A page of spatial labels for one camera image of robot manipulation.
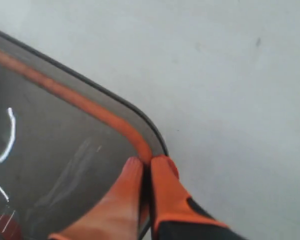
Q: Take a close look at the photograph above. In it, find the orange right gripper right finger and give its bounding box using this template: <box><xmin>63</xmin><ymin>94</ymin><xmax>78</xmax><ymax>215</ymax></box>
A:
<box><xmin>150</xmin><ymin>155</ymin><xmax>242</xmax><ymax>240</ymax></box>

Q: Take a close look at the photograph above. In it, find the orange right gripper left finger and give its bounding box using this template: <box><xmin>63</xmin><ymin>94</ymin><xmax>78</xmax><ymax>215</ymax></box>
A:
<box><xmin>48</xmin><ymin>157</ymin><xmax>143</xmax><ymax>240</ymax></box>

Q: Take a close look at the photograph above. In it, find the dark transparent lunch box lid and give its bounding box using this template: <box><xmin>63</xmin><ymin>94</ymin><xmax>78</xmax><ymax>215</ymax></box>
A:
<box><xmin>0</xmin><ymin>31</ymin><xmax>168</xmax><ymax>240</ymax></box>

